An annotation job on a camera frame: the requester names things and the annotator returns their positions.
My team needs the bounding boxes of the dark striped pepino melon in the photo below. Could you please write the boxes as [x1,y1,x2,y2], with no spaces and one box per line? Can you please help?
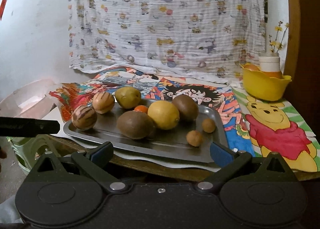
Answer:
[71,104,98,131]

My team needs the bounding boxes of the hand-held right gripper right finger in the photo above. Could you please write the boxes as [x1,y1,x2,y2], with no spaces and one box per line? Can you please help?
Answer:
[195,141,292,194]

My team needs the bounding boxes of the green pear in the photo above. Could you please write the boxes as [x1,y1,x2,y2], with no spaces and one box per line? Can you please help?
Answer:
[115,86,142,109]

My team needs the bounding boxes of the pale striped pepino melon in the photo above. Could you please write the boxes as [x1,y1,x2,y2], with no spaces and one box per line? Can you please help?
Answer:
[92,91,116,115]

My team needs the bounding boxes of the red wall sticker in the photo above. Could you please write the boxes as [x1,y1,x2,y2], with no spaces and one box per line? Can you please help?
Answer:
[0,0,8,21]

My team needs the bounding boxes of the pink plastic basket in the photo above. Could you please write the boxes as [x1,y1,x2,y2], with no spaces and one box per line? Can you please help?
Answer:
[0,77,57,120]

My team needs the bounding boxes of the brown wooden board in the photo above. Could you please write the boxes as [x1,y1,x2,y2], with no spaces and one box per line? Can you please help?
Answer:
[283,0,320,146]

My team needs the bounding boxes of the small brown round fruit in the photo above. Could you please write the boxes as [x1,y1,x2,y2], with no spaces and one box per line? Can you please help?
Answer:
[186,130,203,147]
[202,118,216,134]

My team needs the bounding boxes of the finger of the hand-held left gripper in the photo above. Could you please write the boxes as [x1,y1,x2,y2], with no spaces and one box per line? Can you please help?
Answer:
[40,119,61,136]

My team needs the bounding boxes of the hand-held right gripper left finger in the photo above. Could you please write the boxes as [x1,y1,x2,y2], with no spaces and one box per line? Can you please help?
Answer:
[31,141,128,194]

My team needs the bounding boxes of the straw hat cartoon drawing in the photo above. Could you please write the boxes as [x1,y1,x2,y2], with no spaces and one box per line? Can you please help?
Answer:
[154,77,257,157]

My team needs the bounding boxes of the metal tray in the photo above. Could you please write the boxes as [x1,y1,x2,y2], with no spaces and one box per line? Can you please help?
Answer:
[63,98,229,165]

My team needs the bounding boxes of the white printed cloth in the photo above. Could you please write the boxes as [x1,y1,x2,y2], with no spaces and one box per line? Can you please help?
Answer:
[68,0,270,87]

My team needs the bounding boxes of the brown kiwi with sticker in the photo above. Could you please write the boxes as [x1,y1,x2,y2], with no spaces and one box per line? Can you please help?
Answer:
[116,110,156,140]

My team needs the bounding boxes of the yellow lemon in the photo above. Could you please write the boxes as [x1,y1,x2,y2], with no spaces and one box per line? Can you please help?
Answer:
[147,100,181,130]

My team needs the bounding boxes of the bear drawing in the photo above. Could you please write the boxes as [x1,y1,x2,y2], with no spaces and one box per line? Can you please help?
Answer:
[232,87,320,172]

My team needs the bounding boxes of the green plastic stool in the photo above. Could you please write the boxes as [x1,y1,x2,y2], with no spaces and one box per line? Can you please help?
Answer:
[9,136,51,177]

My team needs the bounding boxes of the yellow plastic bowl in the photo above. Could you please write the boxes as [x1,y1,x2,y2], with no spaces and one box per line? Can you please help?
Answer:
[239,63,292,101]

